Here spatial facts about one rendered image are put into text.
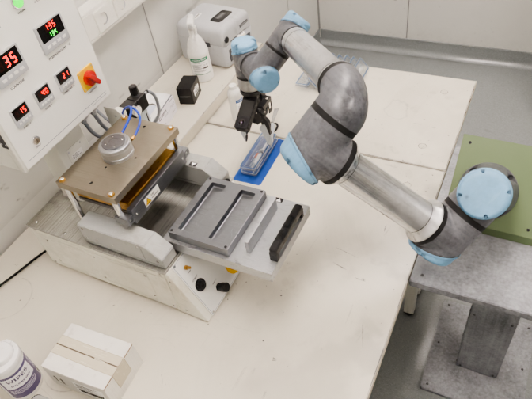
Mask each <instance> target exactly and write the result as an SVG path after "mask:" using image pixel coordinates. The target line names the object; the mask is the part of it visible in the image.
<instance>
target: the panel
mask: <svg viewBox="0 0 532 399"><path fill-rule="evenodd" d="M171 269H172V270H173V271H174V272H175V273H176V274H177V275H178V277H179V278H180V279H181V280H182V281H183V282H184V284H185V285H186V286H187V287H188V288H189V290H190V291H191V292H192V293H193V294H194V295H195V296H196V297H197V298H198V299H199V301H200V302H201V303H202V304H203V305H204V306H205V308H206V309H207V310H208V311H209V312H210V313H211V315H212V316H213V315H214V313H215V311H216V310H217V309H218V307H219V305H220V303H221V302H222V300H223V299H224V297H225V295H226V293H227V292H221V291H217V289H216V285H217V284H218V283H228V284H229V285H230V287H231V285H232V284H233V282H234V281H235V279H236V277H237V276H238V273H239V271H237V270H234V269H231V268H228V267H225V266H222V265H220V264H216V263H213V262H210V261H208V260H203V259H197V258H196V257H195V256H191V255H188V254H186V253H181V254H180V256H179V257H178V258H177V259H176V261H175V262H174V264H173V265H172V267H171ZM200 279H204V280H205V281H206V288H205V289H204V290H203V291H200V290H199V289H198V288H197V282H198V281H199V280H200Z"/></svg>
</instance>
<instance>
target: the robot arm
mask: <svg viewBox="0 0 532 399"><path fill-rule="evenodd" d="M309 30H310V24H309V23H308V22H307V21H306V20H304V19H303V18H302V17H300V16H299V15H298V14H297V13H296V12H295V11H293V10H289V11H288V12H287V13H286V15H285V16H284V17H283V18H282V19H281V20H280V22H279V24H278V25H277V27H276V28H275V30H274V31H273V33H272V34H271V35H270V36H269V38H268V40H267V41H266V42H265V44H264V45H263V47H262V48H261V49H260V50H259V51H258V45H257V40H256V39H255V38H254V37H253V36H239V37H237V38H235V39H234V40H233V41H232V42H231V51H232V53H231V55H232V56H233V61H234V68H235V72H236V78H237V83H238V88H239V89H240V94H241V95H242V96H244V97H243V99H242V102H241V106H240V108H239V111H238V114H237V119H236V121H235V124H234V127H235V128H236V130H237V131H240V132H241V135H242V136H243V138H244V140H245V141H246V142H247V140H248V132H250V129H251V127H252V123H254V124H257V125H258V124H260V123H261V126H260V131H261V132H262V133H263V134H264V138H265V139H266V141H267V144H268V145H269V146H272V144H273V134H274V131H275V129H276V126H275V124H274V123H271V122H270V119H269V118H268V117H266V115H267V114H268V111H269V113H271V111H272V99H271V96H267V95H266V93H270V92H272V91H273V90H275V89H276V88H277V86H278V85H279V80H280V76H279V71H280V69H281V68H282V67H283V65H284V63H285V62H286V61H287V60H288V59H289V57H290V58H291V59H292V60H293V61H294V62H295V63H296V64H297V65H298V66H299V67H300V68H301V70H302V71H303V72H304V73H305V74H306V75H307V76H308V77H309V78H310V79H311V80H312V81H313V82H314V83H315V84H316V85H317V91H318V93H319V95H318V96H317V98H316V99H315V101H314V102H313V104H312V105H311V106H310V107H309V108H308V109H307V111H306V112H305V114H304V115H303V116H302V118H301V119H300V120H299V121H298V122H297V123H296V125H295V126H294V128H293V129H292V130H291V132H288V136H287V137H286V138H285V139H284V141H283V143H282V144H281V146H280V153H281V155H282V157H283V159H284V160H285V162H286V163H287V164H288V165H289V166H290V167H291V168H292V169H293V170H294V172H295V173H296V174H297V175H299V176H300V177H301V178H302V179H303V180H304V181H305V182H306V183H308V184H311V185H315V184H318V181H321V182H323V183H324V184H326V185H332V184H338V185H339V186H341V187H342V188H344V189H346V190H347V191H349V192H350V193H351V194H353V195H354V196H356V197H358V198H359V199H361V200H362V201H363V202H365V203H367V204H368V205H370V206H371V207H373V208H374V209H375V210H377V211H379V212H380V213H382V214H383V215H384V216H386V217H387V218H389V219H391V220H392V221H394V222H395V223H397V224H398V225H400V226H402V227H403V228H405V232H406V235H407V237H408V243H409V245H410V246H411V247H412V249H413V250H414V251H415V252H416V253H418V254H419V255H421V256H422V257H423V258H424V259H425V260H428V261H429V262H431V263H433V264H436V265H438V266H447V265H449V264H451V263H452V262H453V261H454V260H455V259H457V258H459V257H460V255H461V253H462V252H463V251H464V250H465V249H466V248H467V247H468V246H469V245H470V244H471V243H472V242H473V241H474V240H475V239H476V238H477V237H478V236H479V235H480V234H481V233H482V232H483V231H484V230H485V229H486V228H487V227H488V226H489V225H490V224H491V223H492V222H493V221H494V220H495V219H497V218H499V217H502V216H504V215H506V214H507V213H508V212H509V211H510V210H511V209H512V208H513V207H514V206H515V204H516V202H517V200H518V197H519V185H518V182H517V180H516V178H515V176H514V174H513V173H512V172H511V171H510V170H509V169H507V168H506V167H504V166H502V165H499V164H496V163H492V162H484V163H480V164H477V165H474V166H472V167H470V168H469V169H467V170H466V171H465V172H464V173H463V174H462V176H461V178H460V180H459V182H458V186H457V187H456V188H455V189H454V190H453V192H452V193H451V194H449V196H448V197H447V198H446V199H445V200H444V201H443V202H442V203H441V202H439V201H438V200H436V199H429V200H426V199H424V198H423V197H422V196H420V195H418V194H417V193H416V192H414V191H413V190H412V189H410V188H409V187H407V186H406V185H404V184H403V183H401V182H400V181H399V180H398V179H396V178H395V177H393V176H391V175H390V174H389V173H387V172H386V171H385V170H384V169H382V168H380V167H379V166H377V165H376V164H374V163H373V162H372V161H371V160H369V159H368V158H366V157H365V156H363V155H362V154H361V153H359V148H358V144H357V142H356V141H354V140H353V139H354V138H355V137H356V135H357V134H358V133H359V131H360V130H361V129H362V127H363V125H364V123H365V121H366V118H367V113H368V106H369V101H368V92H367V86H366V83H365V81H364V79H363V76H362V75H361V73H360V72H359V71H358V70H357V69H356V68H355V67H354V66H353V65H351V64H350V63H349V62H346V61H340V60H339V59H338V58H337V57H336V56H334V55H333V54H332V53H331V52H330V51H328V50H327V49H326V48H325V47H324V46H323V45H321V44H320V43H319V42H318V41H317V40H315V39H314V38H313V37H312V36H311V35H310V34H309V33H308V32H309ZM267 97H268V99H265V98H267ZM269 102H271V108H269Z"/></svg>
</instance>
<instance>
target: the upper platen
mask: <svg viewBox="0 0 532 399"><path fill-rule="evenodd" d="M174 153H175V151H174V150H171V149H167V148H166V149H165V150H164V151H163V153H162V154H161V155H160V156H159V157H158V159H157V160H156V161H155V162H154V163H153V164H152V166H151V167H150V168H149V169H148V170H147V171H146V172H145V173H144V174H143V175H142V177H141V178H140V179H139V180H138V181H137V182H136V184H135V185H134V186H133V187H132V188H131V190H130V191H129V192H128V193H127V194H126V196H125V197H124V198H123V199H122V200H121V201H120V206H121V207H122V210H123V212H126V213H127V208H128V207H129V206H130V205H131V204H132V202H133V201H134V200H135V199H136V197H137V196H138V195H139V194H140V193H141V191H142V190H143V189H144V188H145V187H146V186H147V185H148V184H149V183H150V181H151V180H152V179H153V178H154V176H155V175H156V174H157V173H158V172H159V170H160V169H161V168H162V167H163V165H164V164H165V163H166V162H167V161H168V160H169V159H170V158H171V157H172V155H173V154H174ZM77 194H78V193H77ZM78 196H79V199H80V200H85V201H87V202H90V203H95V204H97V205H100V206H102V207H107V208H110V209H113V210H115V209H114V207H113V205H112V204H111V203H107V202H105V201H102V200H99V199H94V198H92V197H88V196H84V195H82V194H78Z"/></svg>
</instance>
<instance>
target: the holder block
mask: <svg viewBox="0 0 532 399"><path fill-rule="evenodd" d="M266 198H267V196H266V191H264V190H261V189H258V188H252V187H249V186H245V185H242V184H236V183H233V182H229V181H227V180H221V179H218V178H214V177H208V178H207V180H206V181H205V183H204V184H203V185H202V187H201V188H200V189H199V191H198V192H197V193H196V194H195V196H194V197H193V198H192V200H191V201H190V203H189V204H188V206H187V207H186V208H185V209H184V210H183V212H182V213H181V214H180V216H179V217H178V218H177V220H176V221H175V223H174V224H173V225H172V226H171V227H170V229H169V230H168V233H169V236H170V238H172V239H175V240H178V241H182V242H184V243H188V244H190V245H194V246H197V247H200V248H202V249H207V250H210V251H212V252H215V253H219V254H222V255H224V256H228V257H229V256H230V254H231V253H232V252H233V250H234V248H235V247H236V245H237V243H238V242H239V241H240V239H241V237H242V235H243V234H244V232H245V231H246V230H247V228H248V226H249V224H250V223H251V222H252V220H253V219H254V217H255V215H256V214H257V212H258V211H259V210H260V207H261V206H262V204H263V203H264V201H265V200H266Z"/></svg>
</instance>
